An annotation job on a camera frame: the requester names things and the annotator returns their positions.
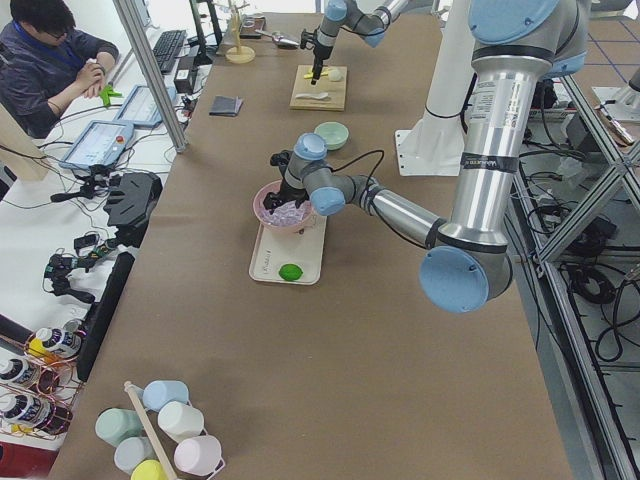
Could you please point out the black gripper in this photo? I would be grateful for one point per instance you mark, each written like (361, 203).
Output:
(317, 59)
(288, 190)

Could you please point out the pink bowl of ice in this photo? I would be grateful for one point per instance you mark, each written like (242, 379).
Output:
(287, 218)

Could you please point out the white ceramic spoon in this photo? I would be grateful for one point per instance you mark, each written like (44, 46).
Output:
(318, 96)

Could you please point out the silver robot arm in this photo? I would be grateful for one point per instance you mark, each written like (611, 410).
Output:
(492, 56)
(348, 16)

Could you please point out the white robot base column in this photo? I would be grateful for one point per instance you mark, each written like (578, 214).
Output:
(434, 145)

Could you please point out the metal ice scoop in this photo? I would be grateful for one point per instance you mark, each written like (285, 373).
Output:
(280, 39)

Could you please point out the mint green bowl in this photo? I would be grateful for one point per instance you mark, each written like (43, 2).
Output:
(334, 134)

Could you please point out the yellow plastic knife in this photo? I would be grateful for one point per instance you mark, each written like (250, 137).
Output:
(310, 76)

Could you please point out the bamboo cutting board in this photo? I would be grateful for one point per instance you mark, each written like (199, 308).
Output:
(336, 90)

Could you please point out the cream serving tray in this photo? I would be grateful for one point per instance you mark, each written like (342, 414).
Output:
(274, 250)

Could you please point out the green lime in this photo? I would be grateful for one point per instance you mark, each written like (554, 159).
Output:
(290, 272)

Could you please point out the wooden mug tree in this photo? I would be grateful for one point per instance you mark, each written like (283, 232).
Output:
(238, 53)

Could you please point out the grey folded cloth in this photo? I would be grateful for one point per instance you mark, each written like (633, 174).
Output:
(226, 106)

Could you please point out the black keyboard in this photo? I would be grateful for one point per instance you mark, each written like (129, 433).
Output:
(166, 49)

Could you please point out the blue teach pendant far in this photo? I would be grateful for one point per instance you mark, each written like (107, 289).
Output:
(139, 109)

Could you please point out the blue teach pendant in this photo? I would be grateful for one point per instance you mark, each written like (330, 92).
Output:
(139, 109)
(100, 144)

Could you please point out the blue teach pendant near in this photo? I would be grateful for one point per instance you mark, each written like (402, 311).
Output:
(100, 144)

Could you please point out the black monitor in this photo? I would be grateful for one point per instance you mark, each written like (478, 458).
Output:
(100, 315)

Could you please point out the pastel cup rack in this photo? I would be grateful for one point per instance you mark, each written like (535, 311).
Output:
(162, 435)

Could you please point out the seated person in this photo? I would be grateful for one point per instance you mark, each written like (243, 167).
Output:
(53, 64)

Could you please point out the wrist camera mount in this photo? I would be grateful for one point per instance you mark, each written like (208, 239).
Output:
(308, 39)
(281, 159)

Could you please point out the aluminium frame post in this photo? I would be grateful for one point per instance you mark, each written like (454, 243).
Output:
(136, 34)

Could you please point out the copper wire bottle rack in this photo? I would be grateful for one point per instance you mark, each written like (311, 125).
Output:
(39, 384)

